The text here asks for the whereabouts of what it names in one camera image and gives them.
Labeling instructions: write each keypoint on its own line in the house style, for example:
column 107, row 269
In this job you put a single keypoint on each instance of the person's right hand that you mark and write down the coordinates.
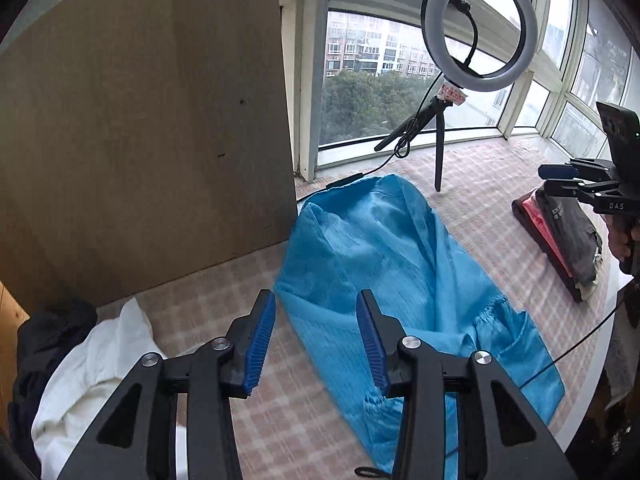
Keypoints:
column 626, row 242

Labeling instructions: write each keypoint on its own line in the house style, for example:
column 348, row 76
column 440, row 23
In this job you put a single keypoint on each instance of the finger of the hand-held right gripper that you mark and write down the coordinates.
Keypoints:
column 565, row 187
column 557, row 171

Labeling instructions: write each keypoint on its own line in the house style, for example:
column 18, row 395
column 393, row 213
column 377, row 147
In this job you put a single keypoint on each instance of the pine wood board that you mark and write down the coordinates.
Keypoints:
column 10, row 335

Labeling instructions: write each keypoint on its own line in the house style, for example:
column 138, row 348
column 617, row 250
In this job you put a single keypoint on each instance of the white garment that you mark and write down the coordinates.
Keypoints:
column 90, row 360

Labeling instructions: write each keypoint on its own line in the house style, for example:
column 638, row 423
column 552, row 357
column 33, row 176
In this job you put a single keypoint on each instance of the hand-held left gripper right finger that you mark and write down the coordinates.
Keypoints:
column 372, row 350

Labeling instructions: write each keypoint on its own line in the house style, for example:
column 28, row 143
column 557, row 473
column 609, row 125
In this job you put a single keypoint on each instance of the blue striped coat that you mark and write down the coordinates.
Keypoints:
column 390, row 260

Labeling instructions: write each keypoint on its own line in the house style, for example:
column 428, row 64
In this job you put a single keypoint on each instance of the dark grey folded garment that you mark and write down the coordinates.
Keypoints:
column 575, row 235

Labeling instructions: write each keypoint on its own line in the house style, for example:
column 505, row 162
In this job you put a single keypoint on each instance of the black garment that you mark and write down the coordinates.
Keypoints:
column 45, row 330

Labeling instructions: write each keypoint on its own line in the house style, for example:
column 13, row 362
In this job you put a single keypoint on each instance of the checkered table mat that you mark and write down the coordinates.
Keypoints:
column 280, row 410

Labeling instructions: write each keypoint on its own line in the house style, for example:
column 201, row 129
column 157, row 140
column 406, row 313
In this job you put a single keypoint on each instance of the white-framed window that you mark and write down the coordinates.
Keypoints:
column 370, row 100

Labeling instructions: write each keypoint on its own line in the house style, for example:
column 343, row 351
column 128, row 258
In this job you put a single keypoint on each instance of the stack of folded clothes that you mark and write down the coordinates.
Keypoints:
column 570, row 287

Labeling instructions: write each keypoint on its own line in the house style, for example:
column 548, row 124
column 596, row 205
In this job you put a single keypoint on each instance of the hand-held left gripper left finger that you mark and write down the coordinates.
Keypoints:
column 261, row 350

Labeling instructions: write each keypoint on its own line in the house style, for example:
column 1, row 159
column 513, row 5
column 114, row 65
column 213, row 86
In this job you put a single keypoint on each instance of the brown board panel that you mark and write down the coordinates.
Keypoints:
column 150, row 110

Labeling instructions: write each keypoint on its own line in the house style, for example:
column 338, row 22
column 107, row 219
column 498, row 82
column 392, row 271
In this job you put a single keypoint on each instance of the pink folded garment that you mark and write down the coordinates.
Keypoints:
column 547, row 230

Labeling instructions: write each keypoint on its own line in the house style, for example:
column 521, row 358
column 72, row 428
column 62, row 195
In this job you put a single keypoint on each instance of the black tripod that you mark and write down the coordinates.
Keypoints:
column 440, row 150

